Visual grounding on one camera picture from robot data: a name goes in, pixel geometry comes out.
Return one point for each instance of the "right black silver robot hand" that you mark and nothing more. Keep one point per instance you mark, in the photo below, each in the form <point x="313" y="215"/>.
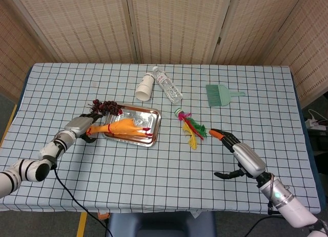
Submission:
<point x="249" y="158"/>

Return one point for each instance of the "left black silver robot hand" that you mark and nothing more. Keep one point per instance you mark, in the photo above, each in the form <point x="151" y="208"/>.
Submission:
<point x="78" y="125"/>

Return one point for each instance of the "yellow rubber chicken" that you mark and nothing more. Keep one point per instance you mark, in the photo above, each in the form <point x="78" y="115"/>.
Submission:
<point x="123" y="128"/>

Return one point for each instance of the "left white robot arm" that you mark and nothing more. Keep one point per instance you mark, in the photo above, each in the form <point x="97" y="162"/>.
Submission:
<point x="33" y="165"/>

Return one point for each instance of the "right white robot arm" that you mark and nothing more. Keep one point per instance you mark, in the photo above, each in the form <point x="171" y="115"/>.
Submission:
<point x="289" y="203"/>

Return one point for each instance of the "mint green hand brush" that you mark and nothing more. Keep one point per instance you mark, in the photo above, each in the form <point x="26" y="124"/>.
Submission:
<point x="217" y="96"/>

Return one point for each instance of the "dark red grape bunch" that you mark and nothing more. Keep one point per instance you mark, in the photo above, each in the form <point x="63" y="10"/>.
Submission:
<point x="106" y="106"/>

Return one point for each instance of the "colourful feather shuttlecock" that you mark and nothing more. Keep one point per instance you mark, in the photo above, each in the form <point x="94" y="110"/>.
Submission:
<point x="192" y="125"/>

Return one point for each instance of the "white power strip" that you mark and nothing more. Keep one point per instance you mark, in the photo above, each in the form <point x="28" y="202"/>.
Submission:
<point x="314" y="124"/>

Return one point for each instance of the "white paper cup stack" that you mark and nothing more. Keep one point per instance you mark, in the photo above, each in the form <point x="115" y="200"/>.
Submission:
<point x="144" y="88"/>

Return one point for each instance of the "stainless steel tray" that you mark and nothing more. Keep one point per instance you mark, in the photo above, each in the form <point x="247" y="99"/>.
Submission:
<point x="153" y="114"/>

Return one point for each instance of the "blue checkered tablecloth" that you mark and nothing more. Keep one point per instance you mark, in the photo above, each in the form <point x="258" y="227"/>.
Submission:
<point x="153" y="175"/>

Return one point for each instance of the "clear plastic water bottle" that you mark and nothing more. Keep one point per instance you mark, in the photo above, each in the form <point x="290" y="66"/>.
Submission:
<point x="169" y="87"/>

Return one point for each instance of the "blue padded seat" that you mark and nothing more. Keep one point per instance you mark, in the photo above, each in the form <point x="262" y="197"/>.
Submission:
<point x="164" y="224"/>

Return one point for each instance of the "woven folding screen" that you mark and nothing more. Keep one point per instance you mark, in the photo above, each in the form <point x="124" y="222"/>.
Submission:
<point x="176" y="24"/>

